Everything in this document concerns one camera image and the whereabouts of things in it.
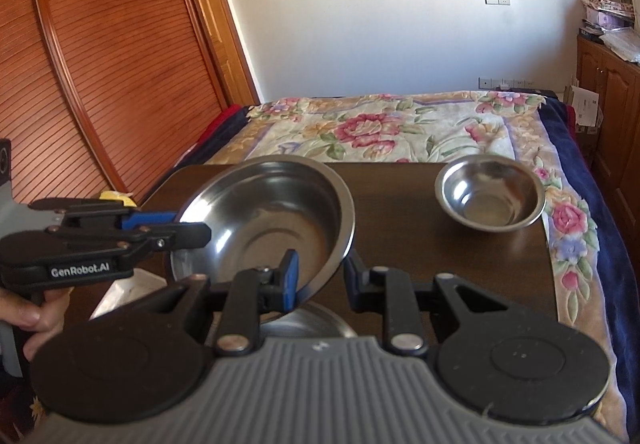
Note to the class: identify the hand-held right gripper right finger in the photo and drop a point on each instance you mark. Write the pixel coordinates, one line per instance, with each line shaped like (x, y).
(351, 276)

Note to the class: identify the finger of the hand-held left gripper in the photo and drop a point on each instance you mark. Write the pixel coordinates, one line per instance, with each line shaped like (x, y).
(150, 219)
(185, 235)

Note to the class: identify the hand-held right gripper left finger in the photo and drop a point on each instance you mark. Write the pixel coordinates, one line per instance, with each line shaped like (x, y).
(291, 280)

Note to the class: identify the person's left hand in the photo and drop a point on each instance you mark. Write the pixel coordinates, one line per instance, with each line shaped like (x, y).
(47, 319)

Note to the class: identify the yellow plush toy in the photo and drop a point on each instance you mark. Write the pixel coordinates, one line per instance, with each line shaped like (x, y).
(117, 198)

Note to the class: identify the red blanket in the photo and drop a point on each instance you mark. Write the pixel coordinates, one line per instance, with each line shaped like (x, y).
(220, 120)

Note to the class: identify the floral blanket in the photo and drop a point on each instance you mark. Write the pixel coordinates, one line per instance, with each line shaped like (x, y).
(375, 124)

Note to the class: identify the small steel bowl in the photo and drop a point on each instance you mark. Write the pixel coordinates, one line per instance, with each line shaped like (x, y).
(490, 196)

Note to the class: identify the wooden louvered wardrobe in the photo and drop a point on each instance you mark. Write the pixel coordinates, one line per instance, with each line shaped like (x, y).
(100, 49)

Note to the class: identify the white paper bag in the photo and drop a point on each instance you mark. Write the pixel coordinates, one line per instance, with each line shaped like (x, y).
(585, 109)

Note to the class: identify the wooden cabinet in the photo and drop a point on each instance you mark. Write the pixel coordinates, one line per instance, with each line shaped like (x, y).
(615, 124)

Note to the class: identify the dark books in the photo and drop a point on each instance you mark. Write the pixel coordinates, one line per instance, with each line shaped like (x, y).
(590, 34)

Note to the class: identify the clear plastic bag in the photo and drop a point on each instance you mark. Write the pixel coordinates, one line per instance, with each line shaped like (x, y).
(622, 44)

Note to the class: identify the wall socket row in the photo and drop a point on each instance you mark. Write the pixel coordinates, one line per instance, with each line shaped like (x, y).
(507, 83)

